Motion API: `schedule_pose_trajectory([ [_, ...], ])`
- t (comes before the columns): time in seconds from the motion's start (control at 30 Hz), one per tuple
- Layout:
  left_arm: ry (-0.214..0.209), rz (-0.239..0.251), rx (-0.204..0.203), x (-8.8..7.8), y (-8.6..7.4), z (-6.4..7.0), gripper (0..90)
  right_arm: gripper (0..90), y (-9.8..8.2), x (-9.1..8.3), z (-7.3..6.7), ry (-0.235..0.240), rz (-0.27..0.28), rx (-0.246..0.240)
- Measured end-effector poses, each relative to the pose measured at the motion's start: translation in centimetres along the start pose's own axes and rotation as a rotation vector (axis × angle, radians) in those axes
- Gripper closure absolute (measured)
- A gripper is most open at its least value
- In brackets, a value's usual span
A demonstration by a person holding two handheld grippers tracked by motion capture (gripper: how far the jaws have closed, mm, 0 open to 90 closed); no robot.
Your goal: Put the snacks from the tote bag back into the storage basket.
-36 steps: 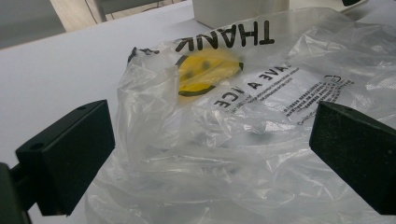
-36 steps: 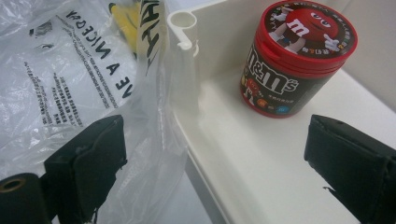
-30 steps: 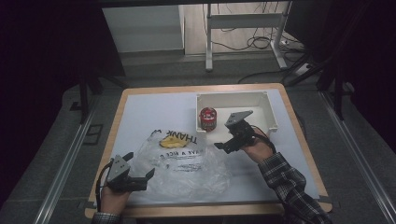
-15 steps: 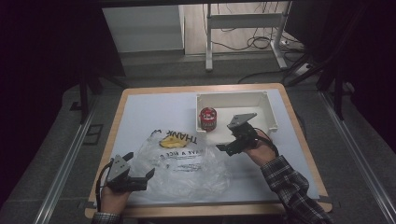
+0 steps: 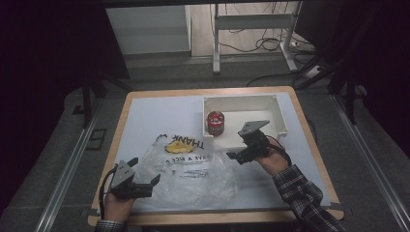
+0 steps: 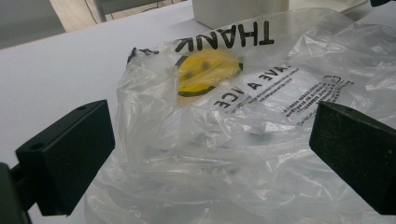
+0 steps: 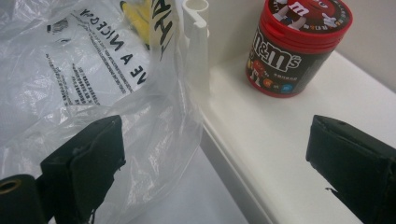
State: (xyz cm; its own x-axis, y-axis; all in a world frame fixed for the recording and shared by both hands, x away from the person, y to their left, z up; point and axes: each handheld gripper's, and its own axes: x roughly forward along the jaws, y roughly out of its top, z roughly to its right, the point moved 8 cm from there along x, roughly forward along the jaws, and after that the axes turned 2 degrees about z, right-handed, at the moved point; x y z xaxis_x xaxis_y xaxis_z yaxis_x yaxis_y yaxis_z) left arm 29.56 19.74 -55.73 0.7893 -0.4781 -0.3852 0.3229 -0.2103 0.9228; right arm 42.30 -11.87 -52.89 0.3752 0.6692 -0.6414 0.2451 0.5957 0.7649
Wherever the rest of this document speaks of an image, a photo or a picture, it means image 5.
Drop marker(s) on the person's left hand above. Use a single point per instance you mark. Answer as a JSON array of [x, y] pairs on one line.
[[117, 208]]

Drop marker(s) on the white metal desk frame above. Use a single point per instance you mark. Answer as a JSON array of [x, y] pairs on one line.
[[251, 22]]

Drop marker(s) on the black metal stand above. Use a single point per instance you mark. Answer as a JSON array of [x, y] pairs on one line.
[[86, 100], [349, 96]]

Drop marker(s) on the white cabinet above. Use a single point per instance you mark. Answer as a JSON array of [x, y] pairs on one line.
[[148, 29]]

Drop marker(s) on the person's right hand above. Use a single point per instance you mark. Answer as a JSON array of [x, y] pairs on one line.
[[274, 161]]

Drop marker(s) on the white plastic box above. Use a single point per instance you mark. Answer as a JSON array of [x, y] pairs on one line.
[[238, 106]]

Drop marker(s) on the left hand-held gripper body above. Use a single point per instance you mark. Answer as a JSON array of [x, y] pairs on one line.
[[124, 177]]

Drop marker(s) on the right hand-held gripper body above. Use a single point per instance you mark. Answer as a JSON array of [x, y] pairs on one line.
[[254, 141]]

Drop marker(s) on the aluminium floor rail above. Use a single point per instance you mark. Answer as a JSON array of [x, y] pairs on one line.
[[64, 180], [374, 167]]

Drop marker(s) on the black floor plate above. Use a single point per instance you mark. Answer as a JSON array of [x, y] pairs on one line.
[[96, 139]]

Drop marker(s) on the yellow snack packet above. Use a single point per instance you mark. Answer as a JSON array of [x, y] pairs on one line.
[[179, 147]]

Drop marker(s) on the white power strip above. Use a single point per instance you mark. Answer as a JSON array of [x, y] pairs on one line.
[[312, 72]]

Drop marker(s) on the red can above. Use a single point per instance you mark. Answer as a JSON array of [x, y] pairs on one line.
[[215, 124]]

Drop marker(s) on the clear plastic bag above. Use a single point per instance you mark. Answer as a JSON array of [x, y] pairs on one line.
[[193, 183]]

